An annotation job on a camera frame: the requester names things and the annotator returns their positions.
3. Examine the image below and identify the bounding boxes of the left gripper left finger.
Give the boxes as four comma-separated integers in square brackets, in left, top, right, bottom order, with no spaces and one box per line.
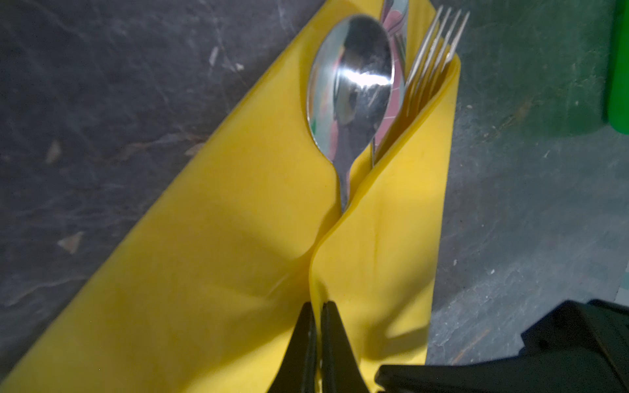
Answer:
[268,302,318,393]

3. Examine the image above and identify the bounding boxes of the green plastic basket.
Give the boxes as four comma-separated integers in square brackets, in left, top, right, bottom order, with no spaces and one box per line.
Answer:
[605,1,628,135]

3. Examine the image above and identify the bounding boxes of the silver knife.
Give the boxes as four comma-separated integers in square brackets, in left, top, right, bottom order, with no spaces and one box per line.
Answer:
[371,0,410,166]

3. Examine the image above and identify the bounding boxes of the silver fork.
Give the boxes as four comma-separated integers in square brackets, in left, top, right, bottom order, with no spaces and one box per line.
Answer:
[402,6,470,118]

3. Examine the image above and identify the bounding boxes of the silver spoon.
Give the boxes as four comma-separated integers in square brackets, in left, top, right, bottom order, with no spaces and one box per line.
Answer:
[306,14,394,210]

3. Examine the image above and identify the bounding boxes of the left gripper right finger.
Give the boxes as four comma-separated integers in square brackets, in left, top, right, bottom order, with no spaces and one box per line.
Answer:
[321,301,370,393]

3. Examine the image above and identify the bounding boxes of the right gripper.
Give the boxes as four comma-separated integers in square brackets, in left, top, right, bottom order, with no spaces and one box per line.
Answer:
[375,300,628,392]

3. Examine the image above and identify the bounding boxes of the yellow paper napkin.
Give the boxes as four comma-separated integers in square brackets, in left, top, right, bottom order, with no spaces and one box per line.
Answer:
[1,1,461,392]

